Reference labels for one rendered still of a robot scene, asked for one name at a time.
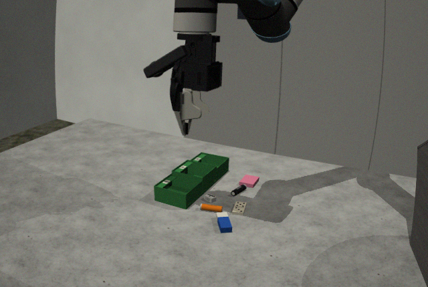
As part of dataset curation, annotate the green rack of three bins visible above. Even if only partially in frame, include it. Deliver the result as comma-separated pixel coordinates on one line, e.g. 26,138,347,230
154,153,229,209

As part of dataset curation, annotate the cream domino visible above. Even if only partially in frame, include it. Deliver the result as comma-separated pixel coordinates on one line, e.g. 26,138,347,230
232,201,247,215

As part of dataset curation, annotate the orange aa battery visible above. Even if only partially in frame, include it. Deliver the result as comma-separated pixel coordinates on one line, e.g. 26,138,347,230
200,203,223,212

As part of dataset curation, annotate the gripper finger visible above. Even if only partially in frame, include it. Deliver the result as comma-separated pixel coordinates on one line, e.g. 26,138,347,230
185,88,209,134
170,73,202,136

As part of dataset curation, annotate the pink rectangular block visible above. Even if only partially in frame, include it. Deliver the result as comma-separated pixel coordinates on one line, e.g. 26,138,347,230
239,175,259,188

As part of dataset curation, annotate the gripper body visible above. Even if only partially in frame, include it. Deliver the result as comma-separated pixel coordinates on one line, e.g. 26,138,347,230
171,33,223,92

